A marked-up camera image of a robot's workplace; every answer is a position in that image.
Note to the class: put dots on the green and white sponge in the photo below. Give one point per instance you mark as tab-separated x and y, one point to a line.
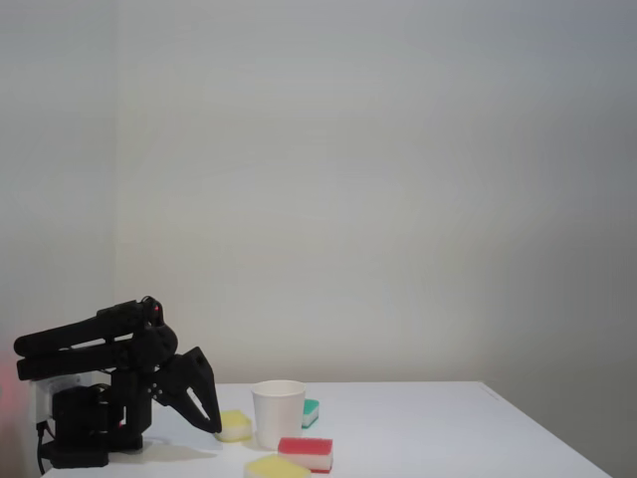
310	412

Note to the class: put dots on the red and white sponge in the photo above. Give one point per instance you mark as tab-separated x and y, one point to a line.
306	453

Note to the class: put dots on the large yellow sponge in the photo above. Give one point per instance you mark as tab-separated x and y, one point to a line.
274	468

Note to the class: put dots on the white paper cup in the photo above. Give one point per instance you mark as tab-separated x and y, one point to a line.
277	413

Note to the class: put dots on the black power adapter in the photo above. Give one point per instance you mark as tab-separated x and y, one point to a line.
74	410

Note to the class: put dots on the small yellow sponge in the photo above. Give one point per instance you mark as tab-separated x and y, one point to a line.
236	425

